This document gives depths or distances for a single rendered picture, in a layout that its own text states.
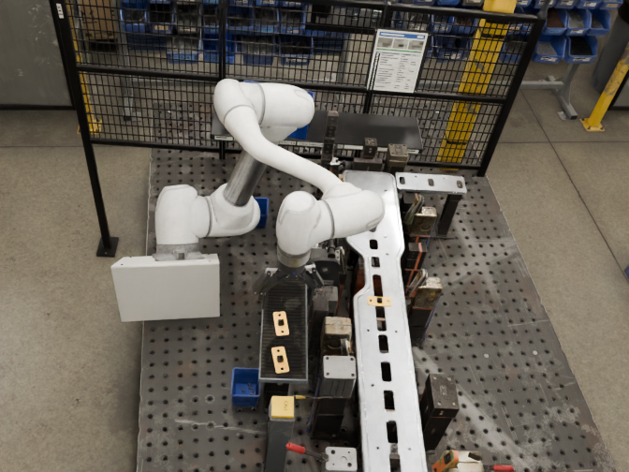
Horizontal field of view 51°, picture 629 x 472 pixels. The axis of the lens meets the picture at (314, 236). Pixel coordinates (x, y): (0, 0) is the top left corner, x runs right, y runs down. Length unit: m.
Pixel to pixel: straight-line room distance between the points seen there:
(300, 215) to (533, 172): 3.19
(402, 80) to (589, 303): 1.78
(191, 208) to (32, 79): 2.11
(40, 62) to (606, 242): 3.52
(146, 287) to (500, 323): 1.38
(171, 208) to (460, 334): 1.21
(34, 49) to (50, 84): 0.25
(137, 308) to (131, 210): 1.49
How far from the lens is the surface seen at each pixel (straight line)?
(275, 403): 1.87
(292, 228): 1.61
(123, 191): 4.06
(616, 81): 5.04
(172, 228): 2.46
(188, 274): 2.37
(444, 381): 2.15
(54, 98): 4.43
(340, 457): 1.93
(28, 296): 3.65
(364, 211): 1.68
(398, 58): 2.85
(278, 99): 2.07
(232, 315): 2.60
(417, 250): 2.51
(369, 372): 2.14
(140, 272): 2.36
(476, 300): 2.81
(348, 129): 2.89
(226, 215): 2.47
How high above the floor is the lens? 2.81
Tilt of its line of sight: 48 degrees down
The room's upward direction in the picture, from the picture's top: 9 degrees clockwise
